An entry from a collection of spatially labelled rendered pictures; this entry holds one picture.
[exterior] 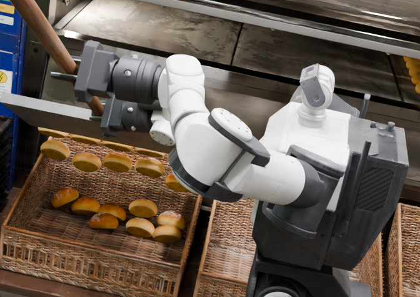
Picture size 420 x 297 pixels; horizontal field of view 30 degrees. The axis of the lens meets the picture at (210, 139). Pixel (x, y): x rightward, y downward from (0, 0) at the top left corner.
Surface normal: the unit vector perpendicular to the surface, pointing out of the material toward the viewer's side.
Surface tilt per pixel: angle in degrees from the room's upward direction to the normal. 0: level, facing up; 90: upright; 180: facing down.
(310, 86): 90
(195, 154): 71
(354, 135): 1
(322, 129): 1
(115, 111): 63
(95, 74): 57
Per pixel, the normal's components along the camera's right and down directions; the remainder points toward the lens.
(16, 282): 0.18, -0.89
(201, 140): -0.48, -0.05
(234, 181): -0.61, -0.19
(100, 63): -0.14, -0.18
